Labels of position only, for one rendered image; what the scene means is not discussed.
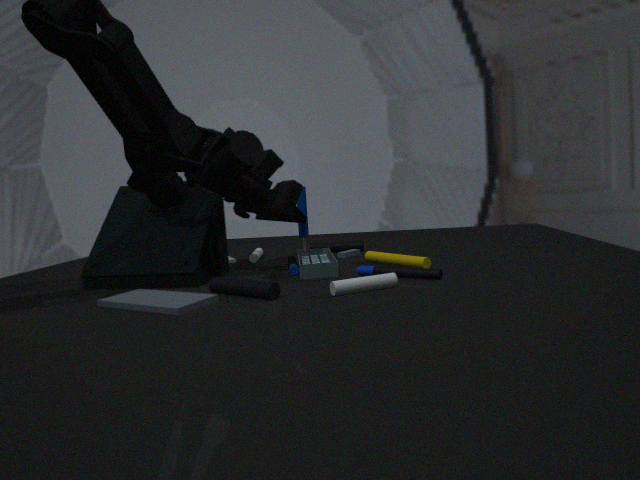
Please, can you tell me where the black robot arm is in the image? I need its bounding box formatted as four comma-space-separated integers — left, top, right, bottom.
21, 0, 284, 212

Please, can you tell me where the yellow cylinder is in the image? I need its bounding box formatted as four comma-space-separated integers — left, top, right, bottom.
365, 251, 431, 269

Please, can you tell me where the grey letter keyboard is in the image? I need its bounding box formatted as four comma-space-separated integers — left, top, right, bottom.
297, 248, 339, 282

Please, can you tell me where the white cylinder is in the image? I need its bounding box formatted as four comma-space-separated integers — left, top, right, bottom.
249, 248, 263, 263
330, 273, 398, 296

